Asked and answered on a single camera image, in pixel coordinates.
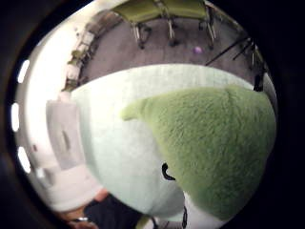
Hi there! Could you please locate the black tripod stand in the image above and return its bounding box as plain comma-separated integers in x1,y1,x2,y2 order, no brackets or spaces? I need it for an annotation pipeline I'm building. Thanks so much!
204,35,266,94

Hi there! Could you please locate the the person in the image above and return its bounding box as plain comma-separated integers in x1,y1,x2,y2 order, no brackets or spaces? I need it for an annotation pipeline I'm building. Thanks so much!
56,188,145,229

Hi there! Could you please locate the oblong ceiling light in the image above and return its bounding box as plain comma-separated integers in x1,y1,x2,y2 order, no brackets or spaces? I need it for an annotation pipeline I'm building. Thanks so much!
16,59,31,85
10,101,21,134
16,145,32,175

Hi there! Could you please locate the white door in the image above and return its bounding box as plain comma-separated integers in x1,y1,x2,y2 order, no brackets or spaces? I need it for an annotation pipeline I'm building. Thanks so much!
45,99,88,171

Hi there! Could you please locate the green plush toy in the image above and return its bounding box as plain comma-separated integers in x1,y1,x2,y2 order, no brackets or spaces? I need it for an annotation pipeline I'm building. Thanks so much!
119,84,278,229

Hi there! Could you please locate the cluttered shelf unit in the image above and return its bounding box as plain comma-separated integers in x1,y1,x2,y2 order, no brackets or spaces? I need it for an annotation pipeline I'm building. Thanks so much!
61,29,97,94

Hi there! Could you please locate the green chair with metal legs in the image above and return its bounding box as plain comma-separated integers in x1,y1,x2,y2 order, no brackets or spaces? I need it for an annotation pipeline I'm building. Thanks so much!
161,0,218,51
112,0,167,50

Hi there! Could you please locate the silver wrist bracelet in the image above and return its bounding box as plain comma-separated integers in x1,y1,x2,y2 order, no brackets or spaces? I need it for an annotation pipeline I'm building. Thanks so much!
71,216,91,223

